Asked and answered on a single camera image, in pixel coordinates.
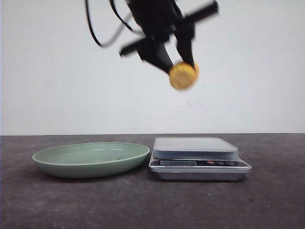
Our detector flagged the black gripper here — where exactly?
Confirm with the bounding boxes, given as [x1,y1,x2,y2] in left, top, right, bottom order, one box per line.
[120,0,219,73]

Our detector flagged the yellow corn cob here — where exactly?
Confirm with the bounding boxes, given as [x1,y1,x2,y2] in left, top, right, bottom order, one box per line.
[168,62,200,91]

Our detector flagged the silver kitchen scale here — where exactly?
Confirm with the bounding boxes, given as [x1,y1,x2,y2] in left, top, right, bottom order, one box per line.
[149,137,252,181]

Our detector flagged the light green plate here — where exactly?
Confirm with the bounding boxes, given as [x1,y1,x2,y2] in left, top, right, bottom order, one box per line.
[32,142,150,178]

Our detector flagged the black cable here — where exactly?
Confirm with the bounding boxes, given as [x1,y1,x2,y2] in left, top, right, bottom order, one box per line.
[84,0,143,48]

